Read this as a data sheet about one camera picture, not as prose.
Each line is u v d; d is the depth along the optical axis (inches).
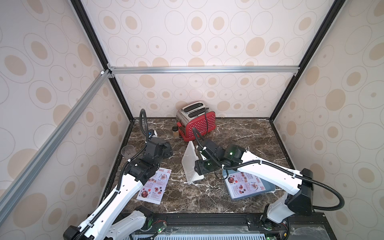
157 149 21.0
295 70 36.1
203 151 21.0
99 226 15.1
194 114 39.1
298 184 16.4
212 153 20.9
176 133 41.0
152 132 24.9
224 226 28.7
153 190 33.1
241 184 33.8
